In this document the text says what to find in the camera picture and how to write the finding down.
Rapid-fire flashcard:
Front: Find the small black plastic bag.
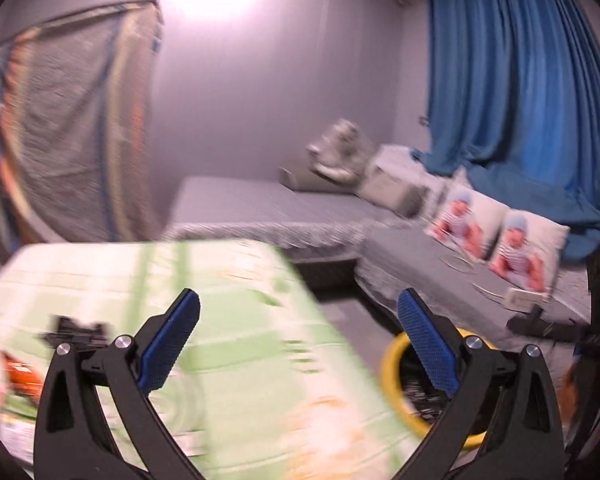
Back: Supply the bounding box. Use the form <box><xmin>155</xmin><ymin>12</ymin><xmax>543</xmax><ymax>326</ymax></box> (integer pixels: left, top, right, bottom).
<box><xmin>38</xmin><ymin>315</ymin><xmax>110</xmax><ymax>350</ymax></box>

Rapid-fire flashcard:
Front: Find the orange snack bag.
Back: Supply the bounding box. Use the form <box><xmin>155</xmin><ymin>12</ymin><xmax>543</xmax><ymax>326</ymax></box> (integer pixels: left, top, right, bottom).
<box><xmin>0</xmin><ymin>351</ymin><xmax>44</xmax><ymax>406</ymax></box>

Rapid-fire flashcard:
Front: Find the yellow rimmed black trash bin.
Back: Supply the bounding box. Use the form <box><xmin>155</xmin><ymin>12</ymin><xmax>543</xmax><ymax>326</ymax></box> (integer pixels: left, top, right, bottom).
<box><xmin>379</xmin><ymin>326</ymin><xmax>496</xmax><ymax>451</ymax></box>

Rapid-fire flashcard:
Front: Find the person's right hand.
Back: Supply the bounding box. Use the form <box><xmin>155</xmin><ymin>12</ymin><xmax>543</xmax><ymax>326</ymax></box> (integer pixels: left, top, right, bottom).
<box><xmin>558</xmin><ymin>356</ymin><xmax>600</xmax><ymax>425</ymax></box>

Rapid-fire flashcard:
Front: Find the white power strip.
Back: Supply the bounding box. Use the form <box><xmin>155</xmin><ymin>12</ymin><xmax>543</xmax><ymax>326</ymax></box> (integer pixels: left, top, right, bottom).
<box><xmin>503</xmin><ymin>287</ymin><xmax>550</xmax><ymax>313</ymax></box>

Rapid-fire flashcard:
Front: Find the baby print pillow right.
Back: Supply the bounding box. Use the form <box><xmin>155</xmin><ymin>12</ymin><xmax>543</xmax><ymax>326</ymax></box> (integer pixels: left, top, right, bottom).
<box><xmin>489</xmin><ymin>209</ymin><xmax>570</xmax><ymax>294</ymax></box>

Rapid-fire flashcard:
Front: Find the baby print pillow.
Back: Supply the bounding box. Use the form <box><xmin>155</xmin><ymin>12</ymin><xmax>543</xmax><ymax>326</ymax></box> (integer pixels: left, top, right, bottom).
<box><xmin>425</xmin><ymin>184</ymin><xmax>509</xmax><ymax>260</ymax></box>
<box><xmin>489</xmin><ymin>209</ymin><xmax>570</xmax><ymax>294</ymax></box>

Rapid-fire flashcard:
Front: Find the grey quilted sofa cover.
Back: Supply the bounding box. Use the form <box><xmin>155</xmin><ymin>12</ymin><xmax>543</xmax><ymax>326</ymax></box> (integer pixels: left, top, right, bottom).
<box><xmin>162</xmin><ymin>174</ymin><xmax>594</xmax><ymax>340</ymax></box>

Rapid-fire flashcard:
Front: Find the green patterned tablecloth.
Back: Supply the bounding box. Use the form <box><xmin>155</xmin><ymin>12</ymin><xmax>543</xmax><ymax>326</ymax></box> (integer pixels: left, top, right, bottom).
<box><xmin>0</xmin><ymin>238</ymin><xmax>422</xmax><ymax>480</ymax></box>

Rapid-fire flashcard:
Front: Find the baby print pillow left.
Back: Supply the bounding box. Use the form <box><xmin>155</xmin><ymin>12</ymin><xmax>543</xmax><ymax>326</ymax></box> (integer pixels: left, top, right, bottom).
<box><xmin>425</xmin><ymin>184</ymin><xmax>509</xmax><ymax>260</ymax></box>

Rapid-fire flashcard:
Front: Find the grey square cushion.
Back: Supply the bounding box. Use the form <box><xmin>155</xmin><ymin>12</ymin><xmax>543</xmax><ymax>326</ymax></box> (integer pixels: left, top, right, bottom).
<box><xmin>355</xmin><ymin>170</ymin><xmax>427</xmax><ymax>218</ymax></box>

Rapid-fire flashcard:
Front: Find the white knitted blanket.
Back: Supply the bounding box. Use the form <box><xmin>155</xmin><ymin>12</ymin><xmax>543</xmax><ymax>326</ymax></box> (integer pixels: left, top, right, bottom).
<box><xmin>367</xmin><ymin>144</ymin><xmax>450</xmax><ymax>194</ymax></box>

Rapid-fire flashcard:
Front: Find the grey bolster pillow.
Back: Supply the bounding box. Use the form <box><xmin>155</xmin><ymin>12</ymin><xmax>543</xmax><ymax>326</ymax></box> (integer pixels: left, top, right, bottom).
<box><xmin>278</xmin><ymin>165</ymin><xmax>356</xmax><ymax>194</ymax></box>

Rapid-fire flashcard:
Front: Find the plush tiger toy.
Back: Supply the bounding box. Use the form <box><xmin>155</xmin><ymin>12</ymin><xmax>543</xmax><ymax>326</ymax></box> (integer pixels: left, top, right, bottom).
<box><xmin>306</xmin><ymin>118</ymin><xmax>377</xmax><ymax>188</ymax></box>

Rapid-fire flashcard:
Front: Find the striped grey sheet hanging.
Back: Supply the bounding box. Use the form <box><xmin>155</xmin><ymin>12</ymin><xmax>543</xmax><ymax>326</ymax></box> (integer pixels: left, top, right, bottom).
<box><xmin>0</xmin><ymin>0</ymin><xmax>163</xmax><ymax>263</ymax></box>

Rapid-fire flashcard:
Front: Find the blue curtain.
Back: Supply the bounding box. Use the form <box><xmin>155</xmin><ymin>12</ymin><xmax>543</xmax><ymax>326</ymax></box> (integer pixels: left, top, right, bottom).
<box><xmin>416</xmin><ymin>0</ymin><xmax>600</xmax><ymax>264</ymax></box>

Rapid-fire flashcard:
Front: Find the white cable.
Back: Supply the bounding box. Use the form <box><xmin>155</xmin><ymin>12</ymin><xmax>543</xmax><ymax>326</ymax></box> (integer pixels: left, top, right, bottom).
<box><xmin>436</xmin><ymin>251</ymin><xmax>508</xmax><ymax>306</ymax></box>

